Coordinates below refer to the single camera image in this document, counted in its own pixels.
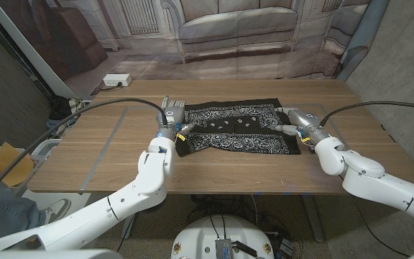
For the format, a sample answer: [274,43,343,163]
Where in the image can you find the thin black wire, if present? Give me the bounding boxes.
[352,199,411,258]
[116,215,136,253]

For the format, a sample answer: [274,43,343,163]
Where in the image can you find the white power strip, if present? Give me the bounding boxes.
[102,73,133,87]

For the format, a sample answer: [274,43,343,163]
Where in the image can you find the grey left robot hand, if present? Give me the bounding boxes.
[155,95,198,141]

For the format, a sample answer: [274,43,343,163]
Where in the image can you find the plaid cloth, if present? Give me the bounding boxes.
[55,95,95,137]

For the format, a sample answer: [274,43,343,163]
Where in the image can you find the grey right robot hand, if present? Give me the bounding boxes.
[270,106,323,136]

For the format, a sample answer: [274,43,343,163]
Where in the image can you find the black paisley bandana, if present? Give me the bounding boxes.
[174,98,301,158]

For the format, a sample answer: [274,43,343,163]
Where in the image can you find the black bag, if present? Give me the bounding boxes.
[48,95,73,122]

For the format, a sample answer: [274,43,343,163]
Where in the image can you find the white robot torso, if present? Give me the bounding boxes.
[170,214,275,259]

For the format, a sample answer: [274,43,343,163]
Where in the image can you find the blue cloth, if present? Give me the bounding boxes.
[46,117,78,137]

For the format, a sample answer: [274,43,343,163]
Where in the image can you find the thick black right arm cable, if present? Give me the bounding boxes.
[319,101,414,127]

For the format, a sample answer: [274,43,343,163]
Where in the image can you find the white slanted beam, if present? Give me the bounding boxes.
[0,0,86,100]

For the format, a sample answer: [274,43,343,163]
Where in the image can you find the blue-grey rolled backdrop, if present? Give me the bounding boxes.
[336,0,390,82]

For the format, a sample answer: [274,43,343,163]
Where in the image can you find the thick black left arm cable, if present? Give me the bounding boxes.
[0,97,169,209]

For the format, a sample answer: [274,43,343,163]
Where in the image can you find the grey white sneaker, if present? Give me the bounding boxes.
[43,198,72,224]

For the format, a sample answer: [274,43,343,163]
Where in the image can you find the silver finned electronics box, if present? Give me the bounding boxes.
[215,237,234,259]

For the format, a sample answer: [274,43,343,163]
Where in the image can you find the black plug on torso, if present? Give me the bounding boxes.
[234,240,258,258]

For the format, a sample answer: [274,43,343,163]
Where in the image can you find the person in blue jeans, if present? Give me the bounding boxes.
[0,168,48,245]

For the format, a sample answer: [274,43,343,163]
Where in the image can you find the yellow paper envelope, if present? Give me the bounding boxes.
[0,141,35,187]

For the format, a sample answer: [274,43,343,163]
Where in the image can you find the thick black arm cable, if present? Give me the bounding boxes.
[0,97,169,209]
[319,101,414,127]

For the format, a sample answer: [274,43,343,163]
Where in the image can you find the white plastic bin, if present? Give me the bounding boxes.
[0,138,63,172]

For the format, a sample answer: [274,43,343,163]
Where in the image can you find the printed sofa room backdrop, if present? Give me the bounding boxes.
[0,0,373,98]

